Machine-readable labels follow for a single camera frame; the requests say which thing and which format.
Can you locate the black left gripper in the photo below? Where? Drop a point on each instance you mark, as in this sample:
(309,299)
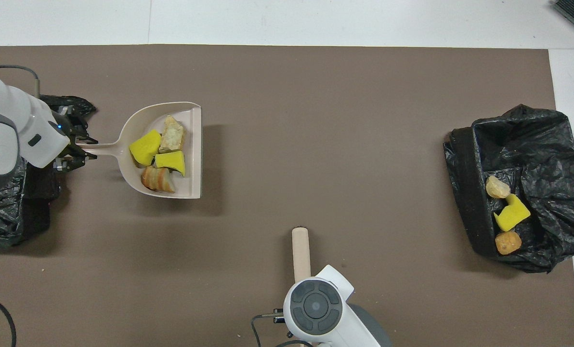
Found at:
(75,124)

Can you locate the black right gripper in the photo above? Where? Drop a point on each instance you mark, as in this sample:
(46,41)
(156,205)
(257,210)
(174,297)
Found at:
(279,316)

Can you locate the beige hand brush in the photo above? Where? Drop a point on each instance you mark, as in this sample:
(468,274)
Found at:
(300,250)

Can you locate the notched yellow sponge piece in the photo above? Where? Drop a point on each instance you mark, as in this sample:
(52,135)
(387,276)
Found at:
(171,162)

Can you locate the large pale foam chunk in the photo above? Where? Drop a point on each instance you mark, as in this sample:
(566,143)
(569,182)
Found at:
(172,135)

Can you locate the beige plastic dustpan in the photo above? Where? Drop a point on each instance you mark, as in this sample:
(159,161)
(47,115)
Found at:
(193,159)

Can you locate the orange sponge piece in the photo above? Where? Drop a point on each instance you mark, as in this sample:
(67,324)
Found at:
(508,242)

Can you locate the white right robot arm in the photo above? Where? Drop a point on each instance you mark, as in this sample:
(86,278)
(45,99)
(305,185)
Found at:
(316,303)

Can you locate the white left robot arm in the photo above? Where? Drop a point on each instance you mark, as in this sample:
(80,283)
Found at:
(7,111)

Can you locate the black bag lined bin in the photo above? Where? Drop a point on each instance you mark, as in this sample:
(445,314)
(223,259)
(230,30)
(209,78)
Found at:
(552,159)
(7,217)

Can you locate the brown table mat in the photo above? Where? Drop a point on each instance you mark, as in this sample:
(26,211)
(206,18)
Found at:
(316,120)

